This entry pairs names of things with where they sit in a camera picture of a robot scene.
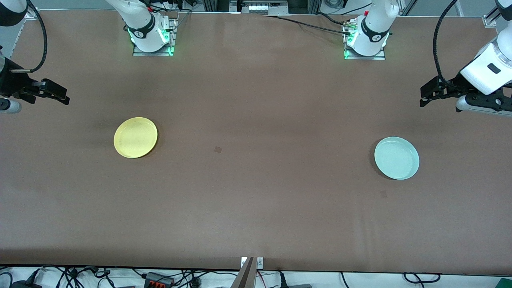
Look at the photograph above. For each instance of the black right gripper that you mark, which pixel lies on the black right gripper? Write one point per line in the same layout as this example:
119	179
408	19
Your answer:
12	82

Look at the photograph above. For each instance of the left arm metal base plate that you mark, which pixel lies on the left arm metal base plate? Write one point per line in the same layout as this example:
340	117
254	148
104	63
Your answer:
380	57

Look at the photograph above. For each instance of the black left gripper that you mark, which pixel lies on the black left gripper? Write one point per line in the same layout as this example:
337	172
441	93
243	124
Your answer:
455	84

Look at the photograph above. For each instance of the grey socket strip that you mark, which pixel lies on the grey socket strip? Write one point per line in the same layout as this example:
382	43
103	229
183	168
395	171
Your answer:
262	7

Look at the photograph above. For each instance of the yellow plate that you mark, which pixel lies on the yellow plate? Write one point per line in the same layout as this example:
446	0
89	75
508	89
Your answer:
135	137

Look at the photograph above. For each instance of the aluminium frame profile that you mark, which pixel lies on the aluminium frame profile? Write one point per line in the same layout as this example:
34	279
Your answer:
31	14
491	18
216	4

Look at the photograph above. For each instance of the brown wooden post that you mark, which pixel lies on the brown wooden post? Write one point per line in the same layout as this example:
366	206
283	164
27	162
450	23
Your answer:
244	276

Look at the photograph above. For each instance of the small white bracket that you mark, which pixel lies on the small white bracket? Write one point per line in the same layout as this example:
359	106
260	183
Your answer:
243	262
260	262

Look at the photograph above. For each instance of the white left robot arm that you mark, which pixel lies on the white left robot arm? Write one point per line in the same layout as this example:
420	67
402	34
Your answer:
376	24

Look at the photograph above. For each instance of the pale green plate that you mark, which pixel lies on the pale green plate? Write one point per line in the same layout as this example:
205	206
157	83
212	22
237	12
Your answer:
396	158

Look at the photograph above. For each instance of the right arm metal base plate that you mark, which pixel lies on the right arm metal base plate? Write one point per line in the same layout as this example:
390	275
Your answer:
170	40

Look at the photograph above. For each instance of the black orange power strip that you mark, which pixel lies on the black orange power strip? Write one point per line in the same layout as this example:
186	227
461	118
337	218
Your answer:
158	278

